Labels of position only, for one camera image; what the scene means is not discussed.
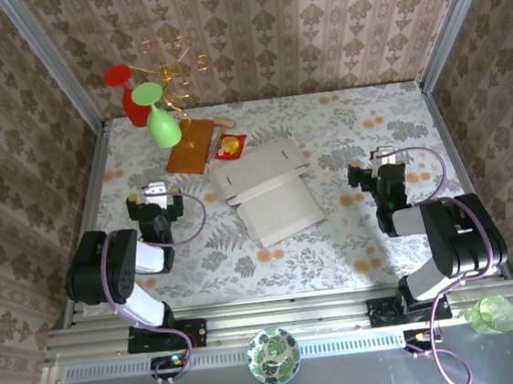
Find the red snack packet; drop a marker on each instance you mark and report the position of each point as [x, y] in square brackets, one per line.
[231, 146]

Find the white cardboard paper box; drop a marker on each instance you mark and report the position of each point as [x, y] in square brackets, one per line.
[270, 195]

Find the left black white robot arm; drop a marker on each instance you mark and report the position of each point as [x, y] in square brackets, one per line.
[104, 272]

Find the brown wooden base board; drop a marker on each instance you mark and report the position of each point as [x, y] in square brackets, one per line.
[190, 155]

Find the green plastic wine glass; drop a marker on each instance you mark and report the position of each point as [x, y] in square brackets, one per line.
[162, 126]

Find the small wooden mallet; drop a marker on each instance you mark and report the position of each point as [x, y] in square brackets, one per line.
[225, 122]

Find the red plastic wine glass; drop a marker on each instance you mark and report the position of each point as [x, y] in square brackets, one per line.
[130, 109]

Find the floral table cloth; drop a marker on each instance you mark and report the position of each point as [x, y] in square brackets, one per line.
[292, 266]

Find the left black connector board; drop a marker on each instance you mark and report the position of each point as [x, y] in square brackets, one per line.
[164, 366]

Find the black connector board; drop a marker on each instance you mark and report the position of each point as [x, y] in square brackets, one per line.
[164, 366]
[416, 339]

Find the right black connector board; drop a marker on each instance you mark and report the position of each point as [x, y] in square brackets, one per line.
[416, 339]

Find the green transparent plastic cup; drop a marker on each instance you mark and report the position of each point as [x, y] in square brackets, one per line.
[494, 316]

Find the green leaf pattern bowl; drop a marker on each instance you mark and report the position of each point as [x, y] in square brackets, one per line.
[274, 357]

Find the grey metal shelf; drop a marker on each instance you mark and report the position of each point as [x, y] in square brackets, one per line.
[349, 379]

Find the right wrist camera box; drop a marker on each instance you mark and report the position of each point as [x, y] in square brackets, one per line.
[383, 156]

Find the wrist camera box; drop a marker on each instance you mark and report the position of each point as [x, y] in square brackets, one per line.
[383, 156]
[155, 193]

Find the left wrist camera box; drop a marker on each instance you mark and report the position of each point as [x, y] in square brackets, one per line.
[155, 193]

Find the aluminium side rail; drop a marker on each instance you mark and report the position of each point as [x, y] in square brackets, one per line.
[448, 135]
[90, 191]

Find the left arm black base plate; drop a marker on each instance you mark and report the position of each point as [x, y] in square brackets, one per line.
[198, 333]

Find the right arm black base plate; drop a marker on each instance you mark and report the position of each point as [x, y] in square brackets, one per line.
[381, 314]

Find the long aluminium mounting rail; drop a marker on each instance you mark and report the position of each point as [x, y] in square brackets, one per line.
[288, 317]

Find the aluminium frame post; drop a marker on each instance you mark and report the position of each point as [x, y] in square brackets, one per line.
[454, 20]
[53, 62]

